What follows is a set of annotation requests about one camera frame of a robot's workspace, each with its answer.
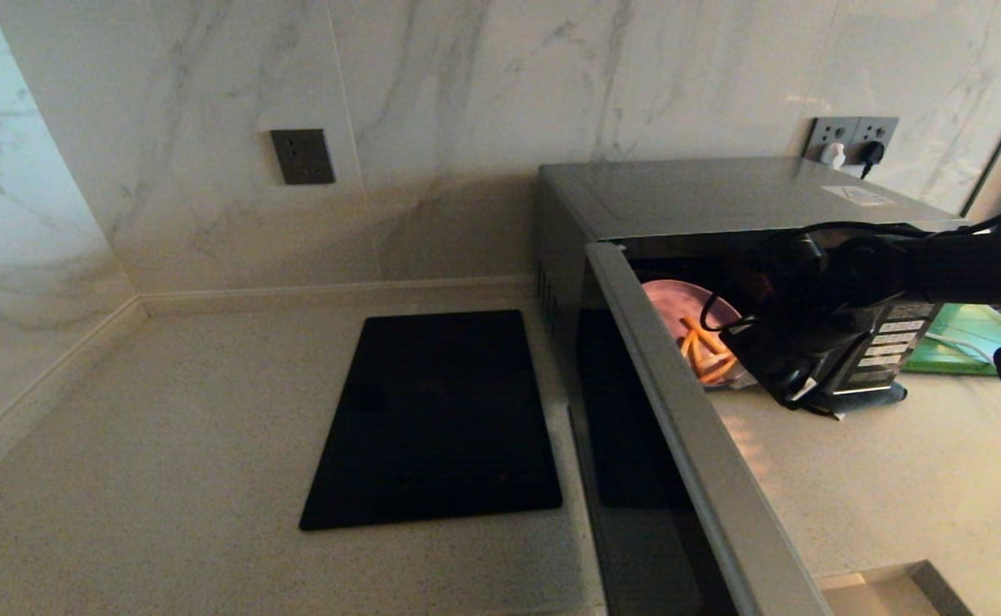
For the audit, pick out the green cutting board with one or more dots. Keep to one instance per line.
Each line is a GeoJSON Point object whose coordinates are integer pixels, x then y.
{"type": "Point", "coordinates": [980, 342]}

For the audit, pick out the silver black microwave oven body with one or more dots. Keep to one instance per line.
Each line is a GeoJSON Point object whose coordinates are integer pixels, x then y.
{"type": "Point", "coordinates": [680, 195]}

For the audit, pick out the black glass induction cooktop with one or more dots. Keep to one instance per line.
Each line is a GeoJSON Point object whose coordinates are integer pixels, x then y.
{"type": "Point", "coordinates": [436, 419]}

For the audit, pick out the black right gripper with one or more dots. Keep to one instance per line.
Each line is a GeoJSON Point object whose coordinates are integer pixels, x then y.
{"type": "Point", "coordinates": [783, 342]}

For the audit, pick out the white power plug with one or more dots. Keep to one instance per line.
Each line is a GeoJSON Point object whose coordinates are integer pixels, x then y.
{"type": "Point", "coordinates": [832, 155]}

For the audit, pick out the black power plug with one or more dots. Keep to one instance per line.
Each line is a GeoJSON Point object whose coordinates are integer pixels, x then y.
{"type": "Point", "coordinates": [872, 153]}

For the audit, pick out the beige cabinet front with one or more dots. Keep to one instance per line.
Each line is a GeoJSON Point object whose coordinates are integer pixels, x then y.
{"type": "Point", "coordinates": [877, 595]}

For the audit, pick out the dark single wall socket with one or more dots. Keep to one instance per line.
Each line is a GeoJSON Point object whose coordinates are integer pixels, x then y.
{"type": "Point", "coordinates": [303, 156]}

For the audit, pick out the purple plate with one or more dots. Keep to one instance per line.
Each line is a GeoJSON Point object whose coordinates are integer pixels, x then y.
{"type": "Point", "coordinates": [676, 301]}

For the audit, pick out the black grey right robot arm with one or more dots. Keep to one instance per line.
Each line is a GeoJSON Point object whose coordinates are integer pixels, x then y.
{"type": "Point", "coordinates": [937, 265]}

